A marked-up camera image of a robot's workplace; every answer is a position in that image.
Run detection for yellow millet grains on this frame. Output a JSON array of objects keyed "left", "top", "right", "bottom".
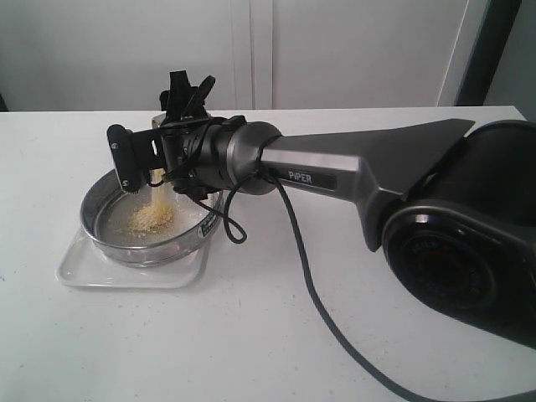
[{"left": 105, "top": 168, "right": 174, "bottom": 239}]

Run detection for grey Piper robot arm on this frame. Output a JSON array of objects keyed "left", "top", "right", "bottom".
[{"left": 131, "top": 73, "right": 535, "bottom": 347}]

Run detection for white rectangular tray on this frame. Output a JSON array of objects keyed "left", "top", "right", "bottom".
[{"left": 56, "top": 229, "right": 210, "bottom": 290}]

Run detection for stainless steel cup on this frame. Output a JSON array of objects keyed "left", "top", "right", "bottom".
[{"left": 152, "top": 113, "right": 168, "bottom": 129}]

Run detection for round steel mesh sieve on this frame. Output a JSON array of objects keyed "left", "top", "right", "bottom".
[{"left": 80, "top": 170, "right": 224, "bottom": 267}]

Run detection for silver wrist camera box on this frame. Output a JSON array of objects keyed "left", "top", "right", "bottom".
[{"left": 106, "top": 124, "right": 142, "bottom": 193}]

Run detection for black camera cable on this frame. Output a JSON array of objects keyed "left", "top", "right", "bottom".
[{"left": 165, "top": 75, "right": 536, "bottom": 402}]

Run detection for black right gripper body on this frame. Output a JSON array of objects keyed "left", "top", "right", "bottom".
[{"left": 133, "top": 115, "right": 245, "bottom": 200}]

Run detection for white cabinet doors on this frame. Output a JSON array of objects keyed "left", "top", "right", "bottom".
[{"left": 1, "top": 1, "right": 488, "bottom": 111}]

